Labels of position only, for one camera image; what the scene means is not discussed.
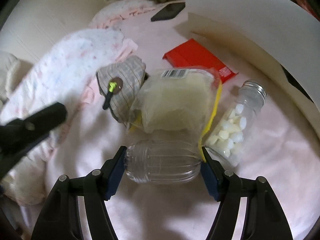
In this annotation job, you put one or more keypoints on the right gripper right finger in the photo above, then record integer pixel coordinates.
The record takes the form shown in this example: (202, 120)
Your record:
(264, 217)

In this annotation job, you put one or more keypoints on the red flat packet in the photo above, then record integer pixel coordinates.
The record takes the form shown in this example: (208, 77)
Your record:
(192, 54)

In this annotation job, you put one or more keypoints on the pink bed sheet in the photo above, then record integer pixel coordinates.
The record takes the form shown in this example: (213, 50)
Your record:
(281, 146)

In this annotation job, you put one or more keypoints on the plaid fabric pouch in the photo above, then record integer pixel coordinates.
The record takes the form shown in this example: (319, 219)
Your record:
(119, 84)

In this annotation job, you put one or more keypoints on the zip bag with cream contents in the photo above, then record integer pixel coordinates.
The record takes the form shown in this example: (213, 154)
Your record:
(178, 102)

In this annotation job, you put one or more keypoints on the ribbed clear plastic jar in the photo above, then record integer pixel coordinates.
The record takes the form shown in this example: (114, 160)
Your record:
(162, 162)

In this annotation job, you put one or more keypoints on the black smartphone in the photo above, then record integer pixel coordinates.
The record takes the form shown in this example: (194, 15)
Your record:
(169, 12)

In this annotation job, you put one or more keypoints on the grey fabric storage bin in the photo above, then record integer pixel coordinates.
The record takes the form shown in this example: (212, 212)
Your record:
(277, 36)

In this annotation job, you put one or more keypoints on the clear bottle with white tablets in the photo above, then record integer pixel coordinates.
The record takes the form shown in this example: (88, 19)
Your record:
(228, 138)

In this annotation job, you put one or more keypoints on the floral white quilt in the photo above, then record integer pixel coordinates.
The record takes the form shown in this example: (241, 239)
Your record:
(62, 75)

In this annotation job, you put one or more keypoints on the pink ruffled floral pillow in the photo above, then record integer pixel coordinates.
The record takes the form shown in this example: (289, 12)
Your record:
(120, 10)

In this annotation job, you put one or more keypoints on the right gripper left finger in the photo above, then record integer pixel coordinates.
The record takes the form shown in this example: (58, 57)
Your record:
(60, 218)

